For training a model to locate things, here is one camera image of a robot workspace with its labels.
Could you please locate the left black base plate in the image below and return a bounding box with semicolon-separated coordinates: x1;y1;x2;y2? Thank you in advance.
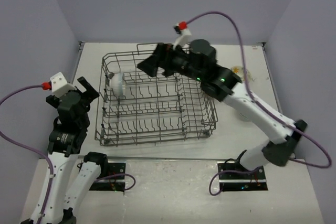
88;159;127;192

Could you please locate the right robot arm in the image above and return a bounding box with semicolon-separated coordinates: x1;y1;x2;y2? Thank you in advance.
137;39;307;178

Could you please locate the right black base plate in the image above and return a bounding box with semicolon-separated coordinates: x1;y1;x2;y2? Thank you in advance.
218;166;268;192

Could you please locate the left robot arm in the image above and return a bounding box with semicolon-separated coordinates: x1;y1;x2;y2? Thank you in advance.
24;72;109;223

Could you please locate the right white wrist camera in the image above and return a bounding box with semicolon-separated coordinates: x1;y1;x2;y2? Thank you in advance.
172;25;192;50

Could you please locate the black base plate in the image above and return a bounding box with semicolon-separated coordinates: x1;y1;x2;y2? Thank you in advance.
218;166;268;192
88;159;127;192

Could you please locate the white blue-striped bowl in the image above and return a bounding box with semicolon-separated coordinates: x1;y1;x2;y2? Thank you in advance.
237;112;250;122
109;72;126;97

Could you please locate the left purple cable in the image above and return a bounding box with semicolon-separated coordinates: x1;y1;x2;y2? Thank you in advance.
0;82;56;224

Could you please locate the grey wire dish rack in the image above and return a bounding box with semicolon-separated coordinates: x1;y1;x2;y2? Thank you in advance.
94;44;218;147

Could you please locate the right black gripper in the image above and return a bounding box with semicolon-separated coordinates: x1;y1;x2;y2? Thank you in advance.
138;42;204;81

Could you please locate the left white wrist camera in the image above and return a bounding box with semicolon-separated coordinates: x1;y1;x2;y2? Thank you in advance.
50;72;76;98

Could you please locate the white green floral bowl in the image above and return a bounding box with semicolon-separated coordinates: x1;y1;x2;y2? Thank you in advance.
230;66;245;74

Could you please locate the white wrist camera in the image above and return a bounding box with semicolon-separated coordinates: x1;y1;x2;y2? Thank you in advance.
172;25;192;50
50;72;76;98

